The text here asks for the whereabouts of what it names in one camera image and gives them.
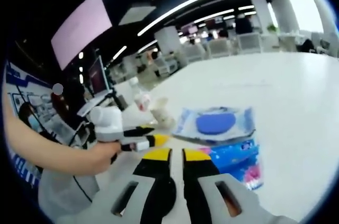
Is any clear plastic bottle item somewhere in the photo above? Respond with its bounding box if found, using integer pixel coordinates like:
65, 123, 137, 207
129, 76, 152, 113

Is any large hanging screen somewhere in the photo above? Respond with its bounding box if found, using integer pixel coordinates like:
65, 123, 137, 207
50, 0, 114, 71

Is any white paper cup item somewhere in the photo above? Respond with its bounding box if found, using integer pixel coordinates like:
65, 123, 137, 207
150, 97, 176, 130

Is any blue pink packet item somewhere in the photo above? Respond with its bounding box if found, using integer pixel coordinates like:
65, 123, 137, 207
200, 137, 265, 192

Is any person's left hand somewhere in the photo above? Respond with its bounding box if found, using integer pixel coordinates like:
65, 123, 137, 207
86, 140, 123, 176

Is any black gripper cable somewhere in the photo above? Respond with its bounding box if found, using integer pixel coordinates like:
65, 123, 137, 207
69, 173, 94, 204

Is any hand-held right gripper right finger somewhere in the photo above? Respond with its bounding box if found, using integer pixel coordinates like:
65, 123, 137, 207
182, 148, 268, 224

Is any blue disc packet item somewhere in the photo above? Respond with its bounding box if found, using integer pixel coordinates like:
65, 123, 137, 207
171, 105, 257, 147

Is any ceiling air vent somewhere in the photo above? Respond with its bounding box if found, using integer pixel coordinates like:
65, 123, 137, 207
118, 5, 157, 26

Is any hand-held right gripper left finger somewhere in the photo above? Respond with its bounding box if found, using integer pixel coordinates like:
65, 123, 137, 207
90, 147, 173, 224

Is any open laptop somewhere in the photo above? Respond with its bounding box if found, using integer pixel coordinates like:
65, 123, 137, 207
77, 55, 113, 116

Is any black tripod laptop stand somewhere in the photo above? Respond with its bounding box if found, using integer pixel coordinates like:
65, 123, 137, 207
104, 67, 127, 112

